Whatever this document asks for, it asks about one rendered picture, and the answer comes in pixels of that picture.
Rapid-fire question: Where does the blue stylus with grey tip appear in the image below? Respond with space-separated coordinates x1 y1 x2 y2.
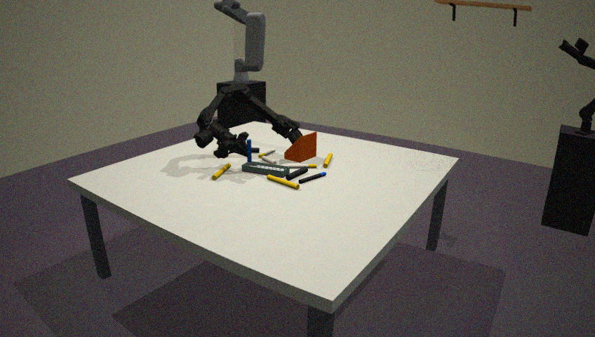
247 139 252 165

